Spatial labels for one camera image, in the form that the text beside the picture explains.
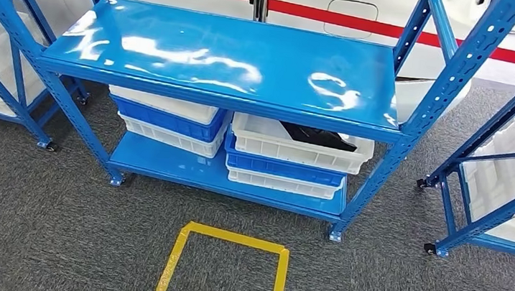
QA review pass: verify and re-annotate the black plastic parts pile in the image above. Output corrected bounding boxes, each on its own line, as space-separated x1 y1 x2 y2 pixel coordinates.
277 121 360 153

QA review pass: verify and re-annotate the black chrome stanchion post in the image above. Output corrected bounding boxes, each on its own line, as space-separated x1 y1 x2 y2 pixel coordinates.
246 0 271 24

